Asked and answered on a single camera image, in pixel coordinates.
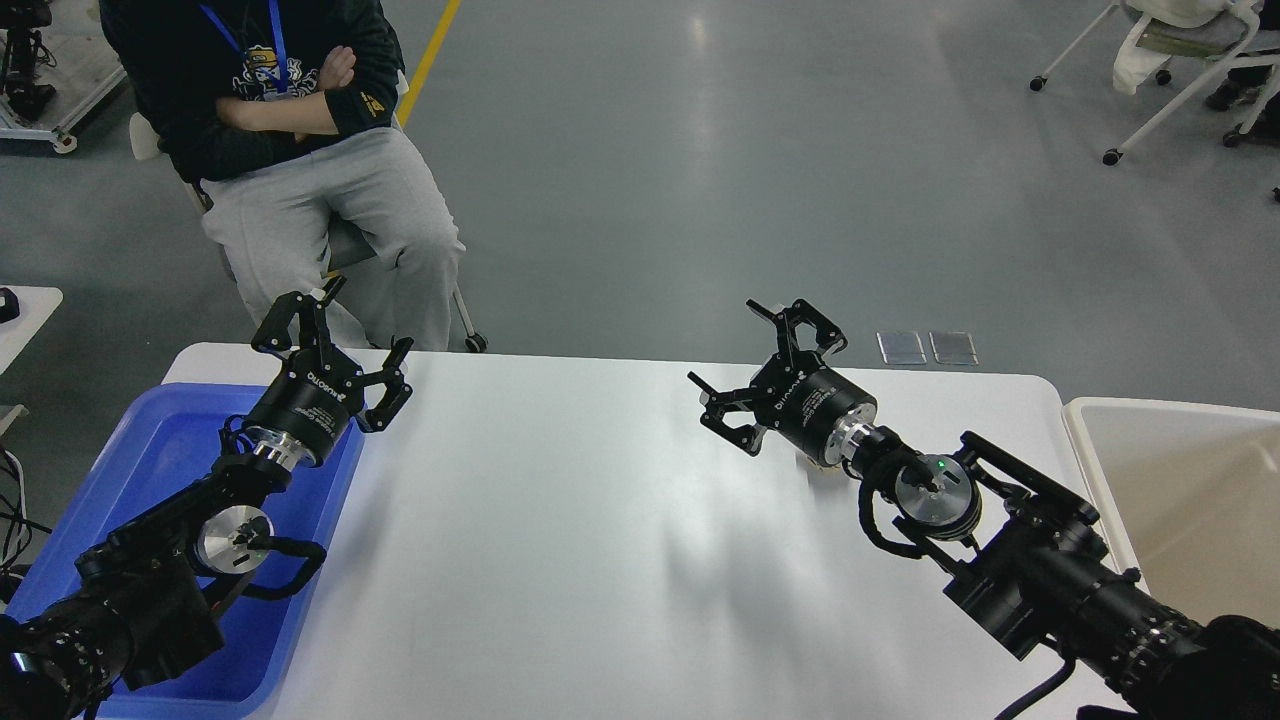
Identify left metal floor plate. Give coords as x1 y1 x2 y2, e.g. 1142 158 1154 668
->
876 331 928 366

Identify black cables at left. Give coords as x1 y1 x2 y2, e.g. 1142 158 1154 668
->
0 445 51 601

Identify white rolling chair frame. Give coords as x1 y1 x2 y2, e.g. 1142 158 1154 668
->
1029 1 1277 167

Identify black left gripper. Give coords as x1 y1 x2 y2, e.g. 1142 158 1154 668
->
243 275 413 468

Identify beige plastic bin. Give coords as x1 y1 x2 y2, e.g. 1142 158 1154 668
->
1064 398 1279 626

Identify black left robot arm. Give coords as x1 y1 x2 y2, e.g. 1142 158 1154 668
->
3 273 413 719

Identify white side table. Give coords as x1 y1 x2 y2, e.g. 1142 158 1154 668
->
1 284 64 373

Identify white chair under person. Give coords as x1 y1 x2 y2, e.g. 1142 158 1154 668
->
129 111 489 354

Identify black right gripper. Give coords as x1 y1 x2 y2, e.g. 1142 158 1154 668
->
687 299 878 468

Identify white cart with equipment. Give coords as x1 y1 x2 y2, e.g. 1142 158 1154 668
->
1 1 125 154

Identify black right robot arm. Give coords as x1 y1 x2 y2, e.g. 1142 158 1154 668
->
694 299 1279 719

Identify beige paper ball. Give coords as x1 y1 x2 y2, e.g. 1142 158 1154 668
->
795 455 844 483

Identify seated person dark hoodie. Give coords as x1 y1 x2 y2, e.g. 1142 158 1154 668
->
100 1 466 351

